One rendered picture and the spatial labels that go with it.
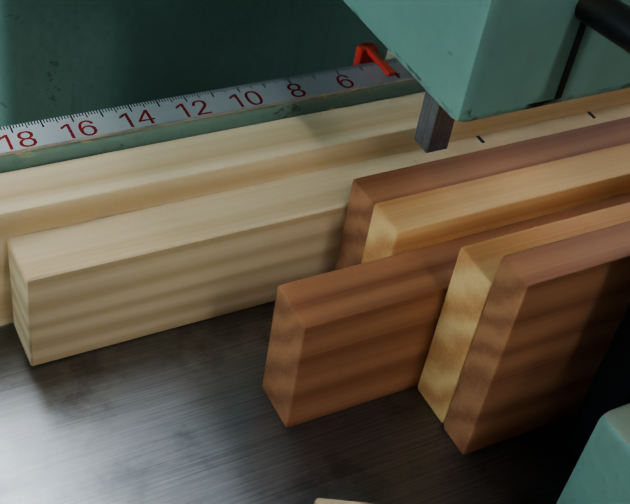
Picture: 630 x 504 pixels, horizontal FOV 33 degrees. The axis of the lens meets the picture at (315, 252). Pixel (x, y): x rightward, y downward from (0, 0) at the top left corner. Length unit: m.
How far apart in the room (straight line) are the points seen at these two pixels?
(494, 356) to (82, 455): 0.13
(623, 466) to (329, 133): 0.16
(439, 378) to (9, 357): 0.14
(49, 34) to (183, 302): 0.19
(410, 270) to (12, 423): 0.13
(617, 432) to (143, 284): 0.15
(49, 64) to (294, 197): 0.19
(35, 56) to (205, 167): 0.18
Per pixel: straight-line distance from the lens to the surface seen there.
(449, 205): 0.34
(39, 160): 0.35
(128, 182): 0.35
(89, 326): 0.35
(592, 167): 0.38
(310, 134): 0.37
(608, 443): 0.30
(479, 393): 0.33
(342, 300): 0.32
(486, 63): 0.29
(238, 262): 0.36
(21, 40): 0.51
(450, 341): 0.34
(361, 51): 0.41
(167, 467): 0.33
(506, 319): 0.31
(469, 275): 0.32
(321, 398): 0.34
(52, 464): 0.33
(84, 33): 0.52
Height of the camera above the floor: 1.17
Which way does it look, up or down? 42 degrees down
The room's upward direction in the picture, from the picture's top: 10 degrees clockwise
